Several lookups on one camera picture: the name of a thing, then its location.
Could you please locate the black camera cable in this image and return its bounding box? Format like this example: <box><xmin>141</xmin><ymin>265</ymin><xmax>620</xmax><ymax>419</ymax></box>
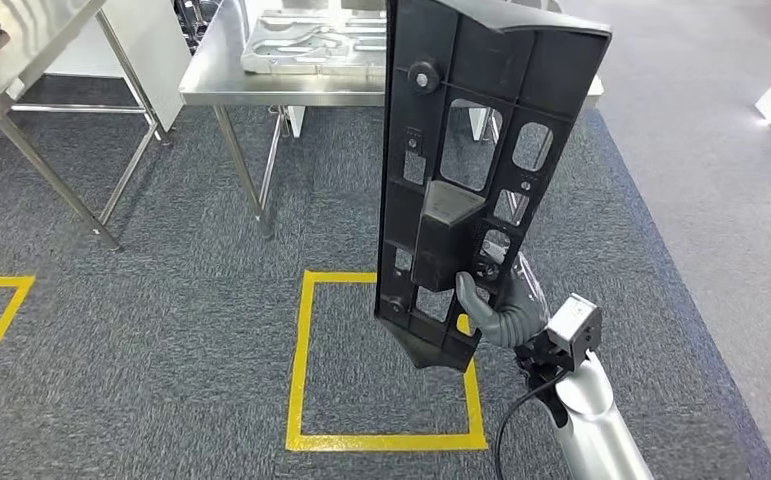
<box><xmin>494</xmin><ymin>370</ymin><xmax>568</xmax><ymax>480</ymax></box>

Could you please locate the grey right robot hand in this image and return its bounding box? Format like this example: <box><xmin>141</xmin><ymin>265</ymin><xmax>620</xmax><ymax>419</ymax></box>
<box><xmin>455</xmin><ymin>230</ymin><xmax>552</xmax><ymax>347</ymax></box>

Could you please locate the black plastic panel part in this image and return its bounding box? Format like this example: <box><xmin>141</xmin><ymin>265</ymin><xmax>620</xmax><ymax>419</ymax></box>
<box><xmin>374</xmin><ymin>0</ymin><xmax>613</xmax><ymax>374</ymax></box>

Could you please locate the stamped sheet metal panel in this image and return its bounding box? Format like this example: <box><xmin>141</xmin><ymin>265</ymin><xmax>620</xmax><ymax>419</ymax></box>
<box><xmin>240</xmin><ymin>7</ymin><xmax>390</xmax><ymax>76</ymax></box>

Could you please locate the white cabinet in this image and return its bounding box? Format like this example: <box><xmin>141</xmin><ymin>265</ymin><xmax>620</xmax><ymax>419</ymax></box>
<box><xmin>43</xmin><ymin>0</ymin><xmax>193</xmax><ymax>132</ymax></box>

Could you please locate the stainless steel table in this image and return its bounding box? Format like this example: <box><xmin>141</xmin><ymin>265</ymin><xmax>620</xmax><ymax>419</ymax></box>
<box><xmin>0</xmin><ymin>0</ymin><xmax>174</xmax><ymax>253</ymax></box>

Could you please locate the stainless steel workbench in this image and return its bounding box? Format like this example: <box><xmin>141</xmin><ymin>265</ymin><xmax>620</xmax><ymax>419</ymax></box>
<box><xmin>178</xmin><ymin>0</ymin><xmax>605</xmax><ymax>241</ymax></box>

